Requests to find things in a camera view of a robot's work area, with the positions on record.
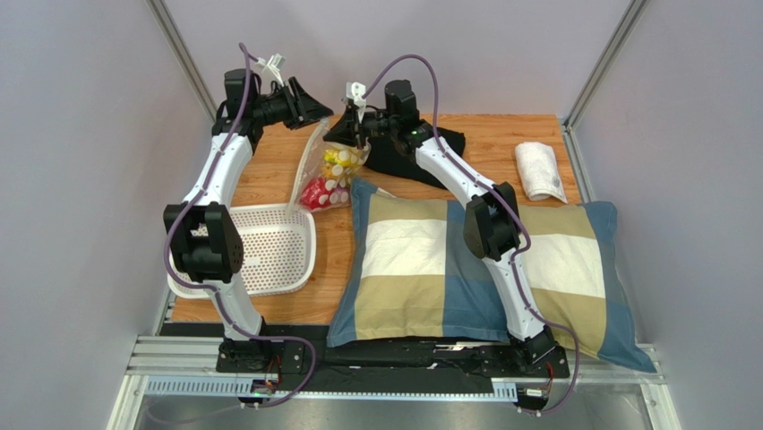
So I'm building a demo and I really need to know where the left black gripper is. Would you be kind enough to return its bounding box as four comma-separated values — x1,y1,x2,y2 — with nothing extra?
252,77,334,131

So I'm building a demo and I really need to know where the clear zip top bag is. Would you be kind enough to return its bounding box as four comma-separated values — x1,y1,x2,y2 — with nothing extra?
287,118,371,212

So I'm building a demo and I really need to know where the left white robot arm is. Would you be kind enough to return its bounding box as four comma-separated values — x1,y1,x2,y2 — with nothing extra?
163,69,333,365

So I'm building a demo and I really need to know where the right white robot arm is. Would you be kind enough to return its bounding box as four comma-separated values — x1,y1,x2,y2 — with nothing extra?
326,80,557,366

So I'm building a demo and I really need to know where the red fake fruit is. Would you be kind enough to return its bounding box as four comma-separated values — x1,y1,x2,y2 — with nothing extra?
298,177,350,212

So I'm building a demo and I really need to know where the black folded cloth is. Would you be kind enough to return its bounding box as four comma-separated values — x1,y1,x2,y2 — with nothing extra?
363,125,467,191

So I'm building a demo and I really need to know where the white perforated plastic basket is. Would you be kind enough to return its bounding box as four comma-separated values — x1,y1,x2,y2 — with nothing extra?
163,202,316,299

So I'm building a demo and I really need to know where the plaid checkered pillow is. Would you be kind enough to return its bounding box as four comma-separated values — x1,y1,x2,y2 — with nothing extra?
327,178,655,373

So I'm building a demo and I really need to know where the white rolled towel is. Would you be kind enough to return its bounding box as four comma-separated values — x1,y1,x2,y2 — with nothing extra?
515,142,569,203

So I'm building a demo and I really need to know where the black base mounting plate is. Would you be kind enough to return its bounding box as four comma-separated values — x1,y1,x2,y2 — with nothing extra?
159,322,570,395

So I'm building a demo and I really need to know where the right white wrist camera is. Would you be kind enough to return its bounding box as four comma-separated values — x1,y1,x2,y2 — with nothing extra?
343,82,366,111

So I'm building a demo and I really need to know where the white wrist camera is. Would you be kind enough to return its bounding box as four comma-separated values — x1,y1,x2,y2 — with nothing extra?
255,54,286,87
343,82,366,111

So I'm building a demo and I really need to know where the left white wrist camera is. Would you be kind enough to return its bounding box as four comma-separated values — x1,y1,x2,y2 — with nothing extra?
255,54,286,87

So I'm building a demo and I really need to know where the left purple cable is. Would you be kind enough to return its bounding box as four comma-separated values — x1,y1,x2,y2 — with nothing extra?
163,41,317,409

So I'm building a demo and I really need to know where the purple cable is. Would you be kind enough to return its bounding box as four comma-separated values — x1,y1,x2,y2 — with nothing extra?
163,41,317,409
360,53,582,416

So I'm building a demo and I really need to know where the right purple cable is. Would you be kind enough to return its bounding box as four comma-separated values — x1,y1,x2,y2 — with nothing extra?
360,53,582,416

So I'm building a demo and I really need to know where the aluminium frame rail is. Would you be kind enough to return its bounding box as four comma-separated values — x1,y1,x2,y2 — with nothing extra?
107,324,681,429

